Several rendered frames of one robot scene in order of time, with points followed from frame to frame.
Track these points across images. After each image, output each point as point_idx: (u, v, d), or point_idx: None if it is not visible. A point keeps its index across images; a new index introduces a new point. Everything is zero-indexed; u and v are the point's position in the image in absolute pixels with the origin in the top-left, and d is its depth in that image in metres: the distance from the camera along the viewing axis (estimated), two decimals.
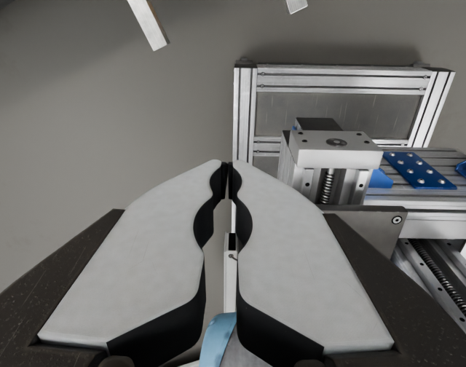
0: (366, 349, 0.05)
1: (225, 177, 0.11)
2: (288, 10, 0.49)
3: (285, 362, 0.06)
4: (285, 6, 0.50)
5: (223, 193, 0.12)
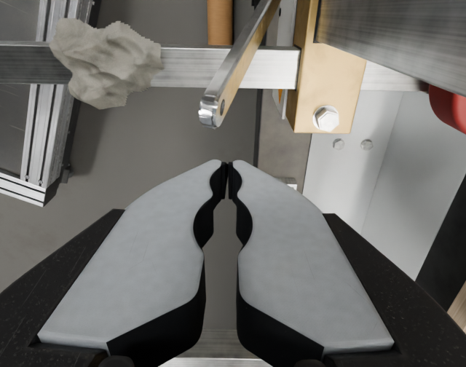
0: (366, 349, 0.05)
1: (225, 177, 0.11)
2: None
3: (285, 362, 0.06)
4: None
5: (223, 193, 0.12)
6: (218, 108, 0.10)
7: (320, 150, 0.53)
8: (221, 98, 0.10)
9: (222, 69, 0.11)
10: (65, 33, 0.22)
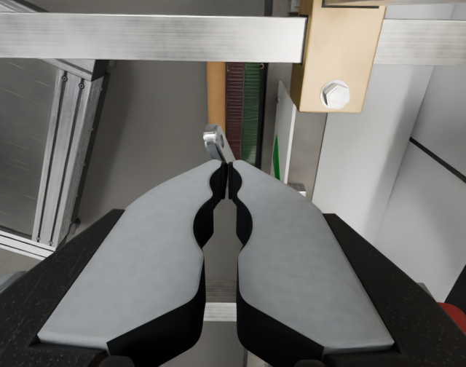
0: (366, 349, 0.05)
1: (225, 177, 0.11)
2: None
3: (285, 362, 0.06)
4: None
5: (223, 193, 0.12)
6: (219, 129, 0.13)
7: None
8: (221, 141, 0.13)
9: (222, 146, 0.14)
10: None
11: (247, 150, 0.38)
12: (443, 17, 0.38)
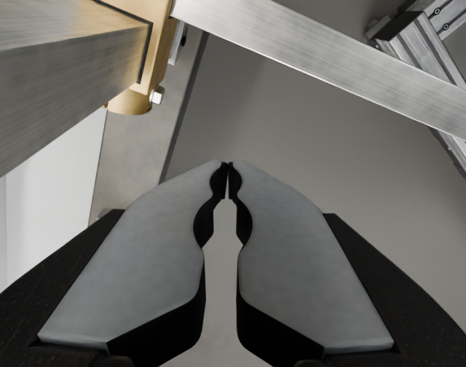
0: (366, 349, 0.05)
1: (225, 177, 0.11)
2: None
3: (285, 362, 0.06)
4: None
5: (223, 193, 0.12)
6: None
7: None
8: None
9: None
10: None
11: None
12: None
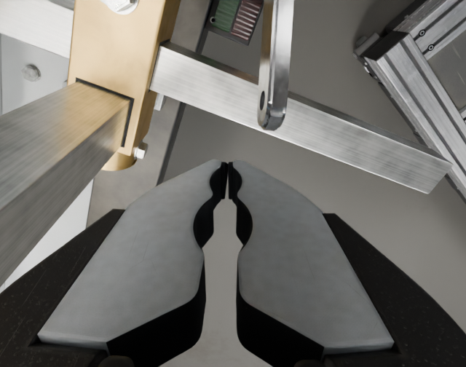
0: (366, 349, 0.05)
1: (225, 177, 0.11)
2: None
3: (285, 362, 0.06)
4: None
5: (223, 193, 0.12)
6: (258, 117, 0.09)
7: None
8: (263, 95, 0.09)
9: (270, 68, 0.10)
10: None
11: None
12: None
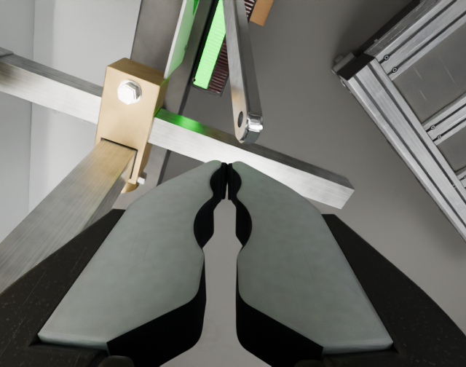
0: (365, 349, 0.05)
1: (225, 177, 0.11)
2: None
3: (284, 362, 0.06)
4: None
5: (223, 193, 0.12)
6: (238, 134, 0.11)
7: None
8: (239, 118, 0.11)
9: (240, 108, 0.12)
10: None
11: None
12: (40, 39, 0.44)
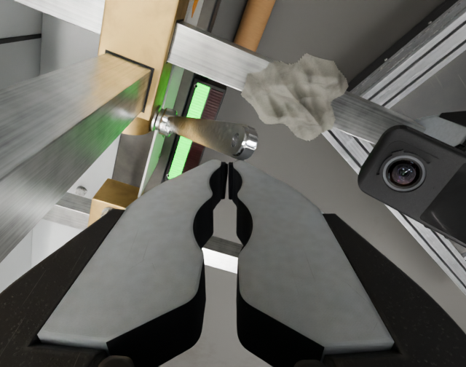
0: (366, 349, 0.05)
1: (225, 177, 0.11)
2: None
3: (285, 362, 0.06)
4: None
5: (223, 193, 0.12)
6: (237, 147, 0.11)
7: None
8: (233, 144, 0.12)
9: (226, 154, 0.13)
10: (311, 131, 0.26)
11: None
12: None
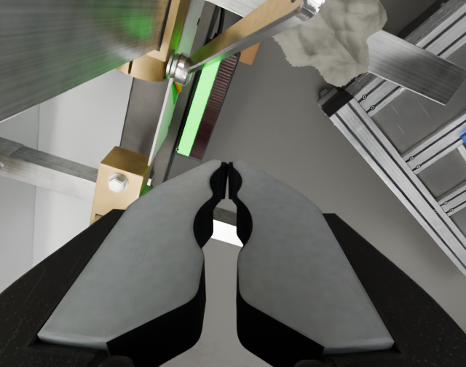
0: (366, 349, 0.05)
1: (225, 177, 0.11)
2: (436, 101, 0.26)
3: (285, 362, 0.06)
4: None
5: (223, 193, 0.12)
6: None
7: None
8: (293, 3, 0.09)
9: (278, 30, 0.11)
10: (344, 74, 0.24)
11: (205, 87, 0.40)
12: (44, 108, 0.50)
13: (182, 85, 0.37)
